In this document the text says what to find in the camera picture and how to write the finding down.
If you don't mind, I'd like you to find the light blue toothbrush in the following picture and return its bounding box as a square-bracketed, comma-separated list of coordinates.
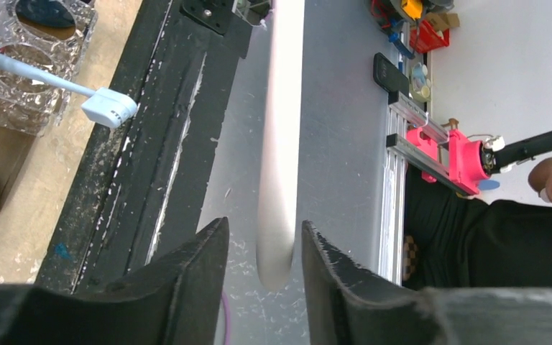
[0, 54, 138, 129]

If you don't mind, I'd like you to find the tape roll cluster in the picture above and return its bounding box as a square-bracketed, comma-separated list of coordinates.
[409, 63, 432, 103]

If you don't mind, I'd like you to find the aluminium frame rail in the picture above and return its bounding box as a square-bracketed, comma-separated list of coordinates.
[377, 91, 448, 285]

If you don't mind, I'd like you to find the red plastic crate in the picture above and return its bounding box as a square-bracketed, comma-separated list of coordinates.
[409, 21, 450, 53]

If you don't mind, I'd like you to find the person in black shirt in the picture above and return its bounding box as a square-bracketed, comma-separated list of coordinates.
[403, 167, 552, 290]

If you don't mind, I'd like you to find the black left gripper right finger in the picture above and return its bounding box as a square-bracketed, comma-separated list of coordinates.
[301, 221, 552, 344]

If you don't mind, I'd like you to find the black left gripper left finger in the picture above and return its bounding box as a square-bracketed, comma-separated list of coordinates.
[0, 218, 229, 344]

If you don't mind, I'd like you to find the oval dark wooden tray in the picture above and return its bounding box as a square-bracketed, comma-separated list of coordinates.
[0, 126, 36, 213]

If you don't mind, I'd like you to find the black phone on table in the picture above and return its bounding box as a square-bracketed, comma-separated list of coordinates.
[372, 52, 409, 96]

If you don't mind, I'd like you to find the clear crystal toothbrush holder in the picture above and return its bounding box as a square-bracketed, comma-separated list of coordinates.
[0, 1, 98, 136]

